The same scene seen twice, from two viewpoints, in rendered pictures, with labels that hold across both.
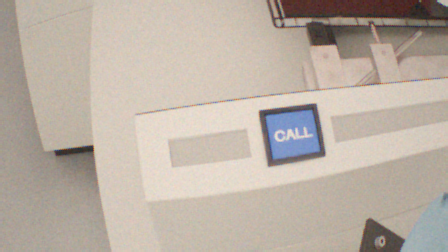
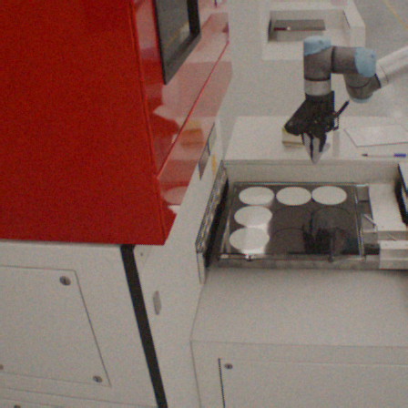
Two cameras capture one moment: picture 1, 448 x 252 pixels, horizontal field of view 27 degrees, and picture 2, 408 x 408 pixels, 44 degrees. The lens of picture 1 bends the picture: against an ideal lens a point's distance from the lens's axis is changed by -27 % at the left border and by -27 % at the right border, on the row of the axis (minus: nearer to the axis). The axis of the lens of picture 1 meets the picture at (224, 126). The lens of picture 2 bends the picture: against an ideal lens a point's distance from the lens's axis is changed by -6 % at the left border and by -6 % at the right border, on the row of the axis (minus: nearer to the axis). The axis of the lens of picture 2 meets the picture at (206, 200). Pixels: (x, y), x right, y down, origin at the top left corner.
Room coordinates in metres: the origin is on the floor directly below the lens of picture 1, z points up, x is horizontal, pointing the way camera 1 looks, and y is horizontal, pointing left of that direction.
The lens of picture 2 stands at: (0.82, 0.98, 1.68)
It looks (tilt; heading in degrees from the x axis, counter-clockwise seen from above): 30 degrees down; 287
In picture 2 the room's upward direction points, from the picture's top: 6 degrees counter-clockwise
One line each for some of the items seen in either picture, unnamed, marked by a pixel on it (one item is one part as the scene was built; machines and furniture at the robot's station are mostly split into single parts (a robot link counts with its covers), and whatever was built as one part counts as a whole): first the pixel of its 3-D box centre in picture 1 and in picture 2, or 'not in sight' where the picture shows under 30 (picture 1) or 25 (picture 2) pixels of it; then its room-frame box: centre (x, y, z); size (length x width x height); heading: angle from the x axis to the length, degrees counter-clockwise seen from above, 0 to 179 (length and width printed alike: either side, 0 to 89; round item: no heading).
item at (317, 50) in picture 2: not in sight; (318, 57); (0.88, -0.40, 1.29); 0.09 x 0.08 x 0.11; 169
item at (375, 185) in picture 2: not in sight; (381, 185); (0.69, -0.44, 0.89); 0.08 x 0.03 x 0.03; 4
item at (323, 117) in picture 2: not in sight; (319, 112); (0.88, -0.41, 1.13); 0.09 x 0.08 x 0.12; 49
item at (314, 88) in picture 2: not in sight; (316, 85); (0.89, -0.41, 1.21); 0.08 x 0.08 x 0.05
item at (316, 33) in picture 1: (318, 37); (372, 248); (0.73, -0.11, 0.90); 0.04 x 0.02 x 0.03; 4
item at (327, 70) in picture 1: (330, 81); (395, 249); (0.67, -0.11, 0.89); 0.08 x 0.03 x 0.03; 4
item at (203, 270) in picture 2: not in sight; (215, 219); (1.15, -0.21, 0.89); 0.44 x 0.02 x 0.10; 94
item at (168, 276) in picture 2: not in sight; (193, 216); (1.15, -0.03, 1.02); 0.82 x 0.03 x 0.40; 94
